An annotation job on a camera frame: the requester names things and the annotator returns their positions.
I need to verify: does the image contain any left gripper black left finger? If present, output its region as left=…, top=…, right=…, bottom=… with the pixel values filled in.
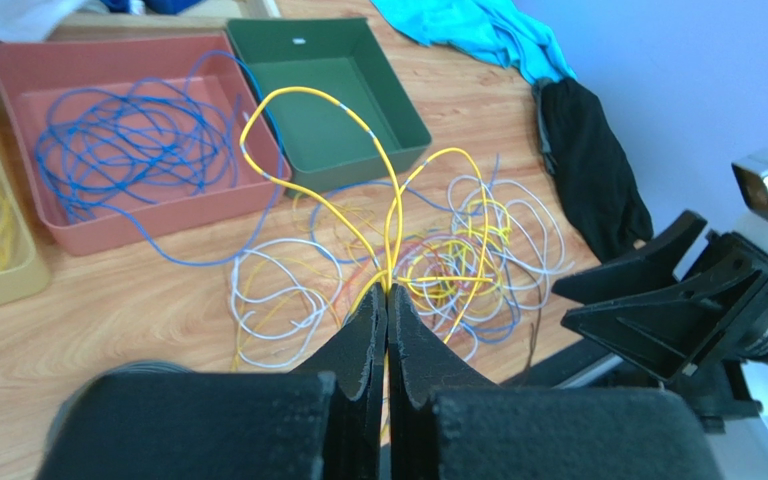
left=37, top=286, right=386, bottom=479

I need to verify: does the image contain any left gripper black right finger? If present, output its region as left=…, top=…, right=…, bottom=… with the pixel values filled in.
left=387, top=285, right=721, bottom=479

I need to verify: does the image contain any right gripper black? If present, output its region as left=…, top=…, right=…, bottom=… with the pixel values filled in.
left=552, top=210, right=768, bottom=382

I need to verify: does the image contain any blue thin cable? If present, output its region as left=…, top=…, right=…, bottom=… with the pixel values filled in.
left=33, top=49, right=525, bottom=347

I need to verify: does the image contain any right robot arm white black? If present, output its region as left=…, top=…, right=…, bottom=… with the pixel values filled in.
left=553, top=211, right=768, bottom=433

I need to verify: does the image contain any black cloth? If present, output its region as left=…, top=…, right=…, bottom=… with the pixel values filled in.
left=532, top=78, right=654, bottom=263

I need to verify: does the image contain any green plastic bin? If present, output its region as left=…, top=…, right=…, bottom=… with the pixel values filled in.
left=226, top=18, right=432, bottom=193

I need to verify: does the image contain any cyan cloth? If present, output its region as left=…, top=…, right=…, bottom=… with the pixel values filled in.
left=372, top=0, right=576, bottom=84

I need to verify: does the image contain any red plastic bin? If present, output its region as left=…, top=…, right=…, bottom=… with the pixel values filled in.
left=0, top=33, right=282, bottom=256

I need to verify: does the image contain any dark blue cloth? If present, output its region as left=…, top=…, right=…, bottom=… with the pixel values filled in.
left=101, top=0, right=201, bottom=15

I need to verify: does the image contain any white garment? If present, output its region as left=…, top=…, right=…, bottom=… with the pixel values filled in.
left=0, top=0, right=86, bottom=42

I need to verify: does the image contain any dark brown thin cable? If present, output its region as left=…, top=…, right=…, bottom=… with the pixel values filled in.
left=503, top=276, right=545, bottom=384

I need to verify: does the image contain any orange red thin cable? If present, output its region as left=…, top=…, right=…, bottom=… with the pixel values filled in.
left=333, top=232, right=485, bottom=321

